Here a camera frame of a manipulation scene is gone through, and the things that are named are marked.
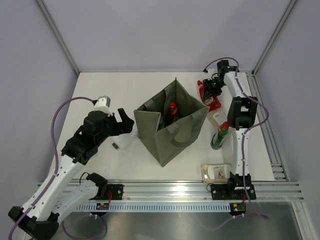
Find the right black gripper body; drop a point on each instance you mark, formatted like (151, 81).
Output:
(217, 83)

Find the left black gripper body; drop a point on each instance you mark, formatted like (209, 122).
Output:
(112, 128)

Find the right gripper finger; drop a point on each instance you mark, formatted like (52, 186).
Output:
(207, 96)
(216, 92)

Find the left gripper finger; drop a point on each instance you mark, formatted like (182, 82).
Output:
(123, 115)
(126, 126)

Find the red dish soap bottle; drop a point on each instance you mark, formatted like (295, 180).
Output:
(211, 101)
(172, 113)

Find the white bottle black cap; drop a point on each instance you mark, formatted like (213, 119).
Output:
(122, 141)

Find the clear beige refill pouch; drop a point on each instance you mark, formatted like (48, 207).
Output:
(217, 117)
(215, 173)

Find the olive green canvas bag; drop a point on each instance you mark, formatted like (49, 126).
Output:
(165, 142)

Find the green bottle red cap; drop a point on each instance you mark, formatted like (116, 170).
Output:
(218, 138)

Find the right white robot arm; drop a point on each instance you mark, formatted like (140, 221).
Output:
(241, 119)

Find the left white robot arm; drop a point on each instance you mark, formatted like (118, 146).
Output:
(42, 214)

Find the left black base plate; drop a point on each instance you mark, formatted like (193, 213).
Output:
(110, 192)

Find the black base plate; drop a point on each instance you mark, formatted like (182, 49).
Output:
(110, 192)
(223, 192)

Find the aluminium front rail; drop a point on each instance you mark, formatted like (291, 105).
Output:
(197, 191)

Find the white slotted cable duct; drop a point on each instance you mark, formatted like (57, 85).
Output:
(154, 207)

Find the left aluminium frame post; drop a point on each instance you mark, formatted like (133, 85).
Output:
(44, 10)

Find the aluminium frame post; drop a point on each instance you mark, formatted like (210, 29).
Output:
(289, 9)
(44, 10)

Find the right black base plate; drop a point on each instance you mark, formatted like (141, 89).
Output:
(223, 192)

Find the right aluminium frame post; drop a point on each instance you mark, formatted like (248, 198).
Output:
(289, 9)

